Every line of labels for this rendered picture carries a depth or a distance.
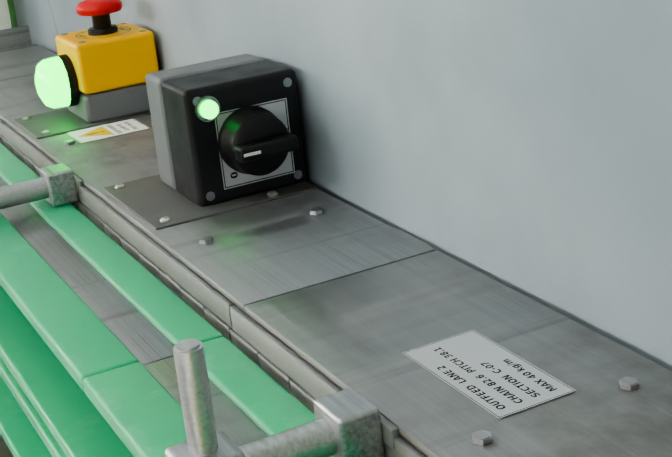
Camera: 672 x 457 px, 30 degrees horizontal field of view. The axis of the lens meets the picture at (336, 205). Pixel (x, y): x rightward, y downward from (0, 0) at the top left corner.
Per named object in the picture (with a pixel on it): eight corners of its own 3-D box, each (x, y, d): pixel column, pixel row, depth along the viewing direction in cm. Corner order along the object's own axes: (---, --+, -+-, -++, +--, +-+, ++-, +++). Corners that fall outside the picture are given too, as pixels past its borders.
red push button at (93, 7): (75, 38, 110) (68, -1, 109) (118, 30, 112) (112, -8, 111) (88, 44, 107) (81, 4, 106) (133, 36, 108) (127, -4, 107)
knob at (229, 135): (284, 164, 84) (306, 175, 81) (222, 179, 82) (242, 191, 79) (276, 99, 83) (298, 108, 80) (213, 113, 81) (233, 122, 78)
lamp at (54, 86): (68, 100, 111) (35, 107, 110) (59, 50, 110) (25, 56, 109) (82, 109, 108) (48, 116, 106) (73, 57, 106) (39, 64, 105)
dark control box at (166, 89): (266, 156, 92) (159, 182, 89) (253, 50, 90) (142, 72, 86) (316, 182, 85) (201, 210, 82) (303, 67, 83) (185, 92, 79)
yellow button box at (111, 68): (144, 95, 116) (66, 111, 113) (132, 14, 114) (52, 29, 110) (170, 108, 110) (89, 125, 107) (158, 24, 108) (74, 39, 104)
